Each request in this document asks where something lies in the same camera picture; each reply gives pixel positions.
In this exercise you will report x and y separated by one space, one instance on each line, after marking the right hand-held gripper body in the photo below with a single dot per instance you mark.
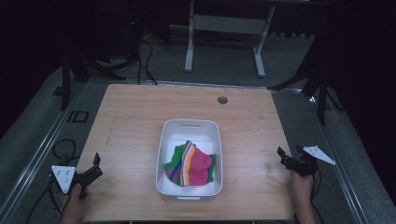
303 165

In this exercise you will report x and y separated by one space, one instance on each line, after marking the white plastic basket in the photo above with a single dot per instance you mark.
205 130

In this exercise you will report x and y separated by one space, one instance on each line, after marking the person's left hand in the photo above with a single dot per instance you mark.
74 200

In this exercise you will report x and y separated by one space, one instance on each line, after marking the pink green striped sock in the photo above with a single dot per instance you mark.
196 166

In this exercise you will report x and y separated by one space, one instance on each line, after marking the white metal desk frame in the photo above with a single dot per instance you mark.
229 24

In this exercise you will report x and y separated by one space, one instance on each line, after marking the metal floor rail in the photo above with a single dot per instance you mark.
336 161
37 155

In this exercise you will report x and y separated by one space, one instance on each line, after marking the black tripod stand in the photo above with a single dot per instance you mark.
317 84
74 67

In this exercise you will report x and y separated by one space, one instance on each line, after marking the person's right hand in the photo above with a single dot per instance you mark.
301 186

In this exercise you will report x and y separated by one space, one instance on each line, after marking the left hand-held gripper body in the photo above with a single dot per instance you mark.
63 178

